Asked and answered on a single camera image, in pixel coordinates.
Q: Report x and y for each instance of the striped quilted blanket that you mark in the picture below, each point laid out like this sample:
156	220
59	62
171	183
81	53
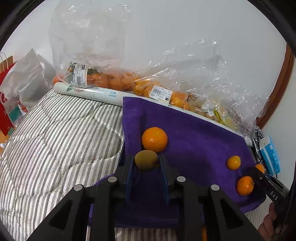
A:
63	141

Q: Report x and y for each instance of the small yellow-green fruit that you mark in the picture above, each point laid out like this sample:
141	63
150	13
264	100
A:
146	160

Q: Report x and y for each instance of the brown wooden door frame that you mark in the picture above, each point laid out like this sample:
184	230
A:
279	88

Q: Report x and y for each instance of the small kumquat on cloth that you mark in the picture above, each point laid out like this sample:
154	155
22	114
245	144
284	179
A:
233	163

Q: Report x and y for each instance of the white rolled paper tube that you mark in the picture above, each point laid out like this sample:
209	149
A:
141	112

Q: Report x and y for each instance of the blue white tissue pack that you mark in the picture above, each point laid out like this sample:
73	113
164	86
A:
269	155

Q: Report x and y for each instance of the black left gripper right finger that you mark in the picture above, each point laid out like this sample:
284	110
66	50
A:
168	176

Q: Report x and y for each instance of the right plastic bag yellow fruit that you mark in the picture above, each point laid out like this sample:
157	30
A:
234	105

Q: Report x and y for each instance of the large orange mandarin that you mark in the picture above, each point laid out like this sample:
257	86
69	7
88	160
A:
154	139

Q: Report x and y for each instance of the person's right hand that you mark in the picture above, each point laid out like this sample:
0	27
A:
267	229

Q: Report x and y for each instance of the left plastic bag of mandarins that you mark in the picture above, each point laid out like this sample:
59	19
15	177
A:
88	44

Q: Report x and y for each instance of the red paper bag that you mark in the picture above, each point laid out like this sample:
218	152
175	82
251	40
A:
12	111

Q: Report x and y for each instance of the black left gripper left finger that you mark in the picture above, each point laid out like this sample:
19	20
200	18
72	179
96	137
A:
124	174

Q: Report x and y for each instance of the purple knitted cloth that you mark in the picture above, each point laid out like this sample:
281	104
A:
199	157

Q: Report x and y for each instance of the middle plastic bag of kumquats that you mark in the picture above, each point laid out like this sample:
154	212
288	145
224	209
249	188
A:
186	72

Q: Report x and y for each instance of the small orange on cloth edge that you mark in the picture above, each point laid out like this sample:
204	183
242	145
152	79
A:
244	186

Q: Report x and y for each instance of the grey plastic bag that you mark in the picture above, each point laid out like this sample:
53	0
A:
28	80

